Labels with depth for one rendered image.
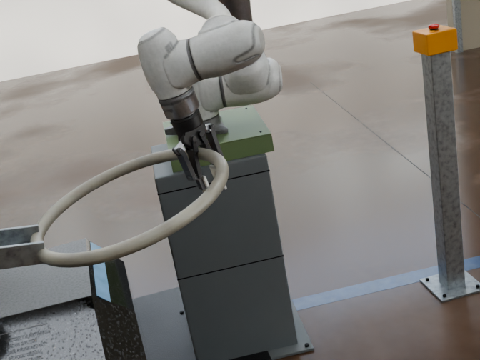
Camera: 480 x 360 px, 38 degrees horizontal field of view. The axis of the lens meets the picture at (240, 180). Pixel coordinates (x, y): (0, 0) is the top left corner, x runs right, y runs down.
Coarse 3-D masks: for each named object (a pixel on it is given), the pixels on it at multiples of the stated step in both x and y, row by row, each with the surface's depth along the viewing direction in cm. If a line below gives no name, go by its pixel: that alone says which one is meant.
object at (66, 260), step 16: (144, 160) 182; (160, 160) 181; (208, 160) 170; (224, 160) 163; (96, 176) 182; (112, 176) 182; (224, 176) 155; (80, 192) 178; (208, 192) 149; (64, 208) 175; (192, 208) 145; (48, 224) 168; (160, 224) 143; (176, 224) 143; (32, 240) 159; (128, 240) 141; (144, 240) 141; (160, 240) 142; (48, 256) 148; (64, 256) 145; (80, 256) 143; (96, 256) 141; (112, 256) 141
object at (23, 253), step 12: (12, 228) 160; (24, 228) 161; (36, 228) 162; (0, 240) 159; (12, 240) 160; (24, 240) 162; (0, 252) 149; (12, 252) 150; (24, 252) 151; (36, 252) 152; (0, 264) 150; (12, 264) 151; (24, 264) 152
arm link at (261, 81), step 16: (224, 0) 215; (240, 0) 215; (240, 16) 220; (256, 64) 238; (272, 64) 244; (224, 80) 244; (240, 80) 239; (256, 80) 240; (272, 80) 243; (224, 96) 245; (240, 96) 245; (256, 96) 246; (272, 96) 248
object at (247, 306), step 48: (192, 192) 244; (240, 192) 247; (192, 240) 250; (240, 240) 253; (192, 288) 257; (240, 288) 260; (288, 288) 263; (192, 336) 264; (240, 336) 267; (288, 336) 270
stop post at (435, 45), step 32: (416, 32) 257; (448, 32) 251; (448, 64) 257; (448, 96) 261; (448, 128) 265; (448, 160) 270; (448, 192) 274; (448, 224) 279; (448, 256) 284; (448, 288) 289
